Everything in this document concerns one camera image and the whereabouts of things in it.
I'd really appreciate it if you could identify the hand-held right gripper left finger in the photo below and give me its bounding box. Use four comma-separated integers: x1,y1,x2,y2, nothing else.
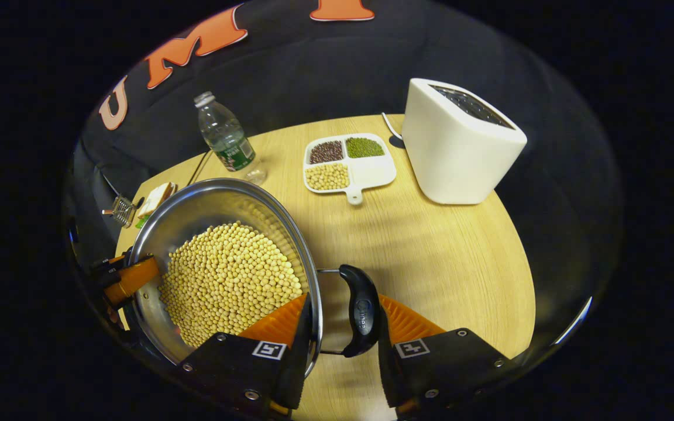
173,292,314,417

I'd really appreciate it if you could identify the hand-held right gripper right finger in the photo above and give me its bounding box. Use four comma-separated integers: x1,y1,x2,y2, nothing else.
377,294,519,417

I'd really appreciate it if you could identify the pile of yellow soybeans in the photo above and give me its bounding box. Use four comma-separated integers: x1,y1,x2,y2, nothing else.
159,221,304,348

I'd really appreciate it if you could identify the steel pot with black handle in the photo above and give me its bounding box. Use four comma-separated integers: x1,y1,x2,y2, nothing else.
123,177,382,381

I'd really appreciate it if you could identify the sandwich on white plate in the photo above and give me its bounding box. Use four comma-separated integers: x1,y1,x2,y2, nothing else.
136,182,177,226

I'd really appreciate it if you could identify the clear plastic water bottle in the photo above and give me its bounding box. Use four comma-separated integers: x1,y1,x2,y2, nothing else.
193,91,267,185

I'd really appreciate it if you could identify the white divided bean dish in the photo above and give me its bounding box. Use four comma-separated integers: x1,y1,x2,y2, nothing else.
303,133,397,205

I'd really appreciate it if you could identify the white toaster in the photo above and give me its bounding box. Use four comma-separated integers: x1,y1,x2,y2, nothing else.
401,78,528,205

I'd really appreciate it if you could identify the black power cable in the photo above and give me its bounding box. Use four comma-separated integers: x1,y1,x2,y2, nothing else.
188,151,214,187

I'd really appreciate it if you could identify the white toaster cable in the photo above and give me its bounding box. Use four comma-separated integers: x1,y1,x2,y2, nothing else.
381,112,406,148

